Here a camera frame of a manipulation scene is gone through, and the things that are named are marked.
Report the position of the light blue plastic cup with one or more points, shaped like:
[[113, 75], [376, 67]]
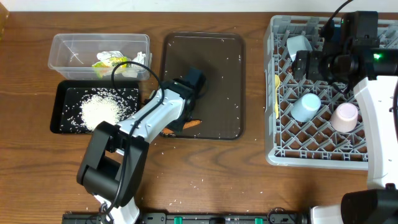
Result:
[[306, 107]]

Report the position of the black rectangular tray bin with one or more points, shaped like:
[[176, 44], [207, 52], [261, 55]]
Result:
[[65, 85]]

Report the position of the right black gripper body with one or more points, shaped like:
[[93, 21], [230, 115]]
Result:
[[299, 65]]

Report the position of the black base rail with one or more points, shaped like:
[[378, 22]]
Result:
[[275, 218]]

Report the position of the clear plastic waste bin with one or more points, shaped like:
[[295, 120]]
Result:
[[72, 55]]

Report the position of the orange carrot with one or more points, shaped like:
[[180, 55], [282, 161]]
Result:
[[189, 124]]

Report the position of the yellow plastic spoon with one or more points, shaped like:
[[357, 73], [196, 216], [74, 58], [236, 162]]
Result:
[[276, 106]]

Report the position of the dark brown serving tray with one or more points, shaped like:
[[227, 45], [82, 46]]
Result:
[[221, 57]]

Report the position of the light blue rice bowl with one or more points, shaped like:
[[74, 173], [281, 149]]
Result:
[[297, 43]]

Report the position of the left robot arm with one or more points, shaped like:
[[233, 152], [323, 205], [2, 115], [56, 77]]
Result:
[[114, 161]]

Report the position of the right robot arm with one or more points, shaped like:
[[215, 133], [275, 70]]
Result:
[[377, 101]]

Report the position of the pile of white rice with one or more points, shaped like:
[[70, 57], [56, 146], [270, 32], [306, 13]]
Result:
[[85, 108]]

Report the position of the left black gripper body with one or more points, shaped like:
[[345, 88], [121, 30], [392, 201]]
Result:
[[181, 123]]

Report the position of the pink plastic cup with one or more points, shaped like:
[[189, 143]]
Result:
[[344, 118]]

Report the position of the yellow green snack wrapper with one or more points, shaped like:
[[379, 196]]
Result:
[[105, 67]]

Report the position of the white tissue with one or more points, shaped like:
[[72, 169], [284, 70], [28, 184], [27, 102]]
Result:
[[126, 70]]

